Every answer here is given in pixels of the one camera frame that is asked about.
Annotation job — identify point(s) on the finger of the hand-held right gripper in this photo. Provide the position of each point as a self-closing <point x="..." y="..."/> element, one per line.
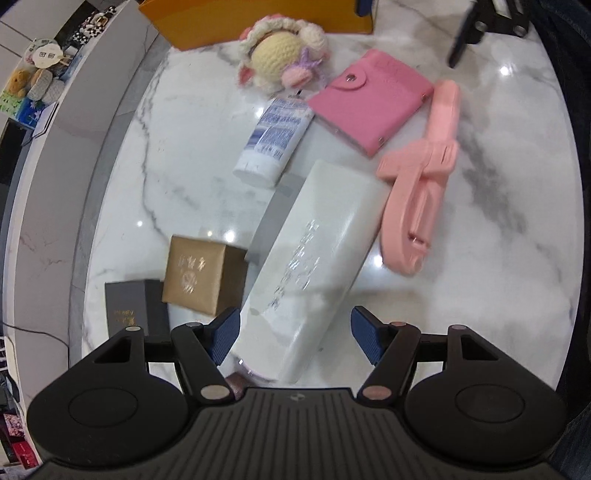
<point x="515" y="21"/>
<point x="464" y="37"/>

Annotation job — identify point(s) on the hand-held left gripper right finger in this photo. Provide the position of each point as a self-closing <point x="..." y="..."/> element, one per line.
<point x="367" y="336"/>

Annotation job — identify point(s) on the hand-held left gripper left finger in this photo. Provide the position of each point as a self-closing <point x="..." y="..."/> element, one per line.
<point x="225" y="336"/>

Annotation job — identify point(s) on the gold box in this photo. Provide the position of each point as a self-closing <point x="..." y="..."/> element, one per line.
<point x="198" y="272"/>

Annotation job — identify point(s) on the large white box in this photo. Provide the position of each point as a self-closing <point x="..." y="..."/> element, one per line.
<point x="314" y="258"/>

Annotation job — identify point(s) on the black box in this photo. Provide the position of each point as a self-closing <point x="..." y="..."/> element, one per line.
<point x="134" y="304"/>

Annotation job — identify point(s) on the pink snap wallet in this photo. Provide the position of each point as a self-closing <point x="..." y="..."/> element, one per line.
<point x="374" y="101"/>

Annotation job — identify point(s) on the crocheted bunny doll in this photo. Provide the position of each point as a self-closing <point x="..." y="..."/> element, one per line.
<point x="277" y="57"/>

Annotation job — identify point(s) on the white tube with blue print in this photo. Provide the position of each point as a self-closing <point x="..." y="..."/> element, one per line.
<point x="272" y="134"/>

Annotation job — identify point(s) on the orange cardboard box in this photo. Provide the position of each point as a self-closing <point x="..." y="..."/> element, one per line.
<point x="207" y="23"/>

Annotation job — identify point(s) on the pink selfie stick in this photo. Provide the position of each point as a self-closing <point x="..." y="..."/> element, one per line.
<point x="406" y="221"/>

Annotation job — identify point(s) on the white TV cabinet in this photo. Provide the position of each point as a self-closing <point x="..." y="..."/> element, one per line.
<point x="69" y="138"/>

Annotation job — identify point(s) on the blue printed box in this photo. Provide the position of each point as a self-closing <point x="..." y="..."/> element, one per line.
<point x="36" y="111"/>

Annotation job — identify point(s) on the grey knitted pot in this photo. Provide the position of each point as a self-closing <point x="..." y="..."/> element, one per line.
<point x="46" y="87"/>

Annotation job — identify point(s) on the green picture card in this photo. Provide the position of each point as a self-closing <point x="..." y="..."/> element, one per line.
<point x="9" y="101"/>

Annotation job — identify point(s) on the brown teddy bear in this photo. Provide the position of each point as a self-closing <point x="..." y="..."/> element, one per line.
<point x="16" y="82"/>

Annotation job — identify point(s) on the black and white checkered toys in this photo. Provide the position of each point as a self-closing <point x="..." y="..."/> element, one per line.
<point x="90" y="25"/>

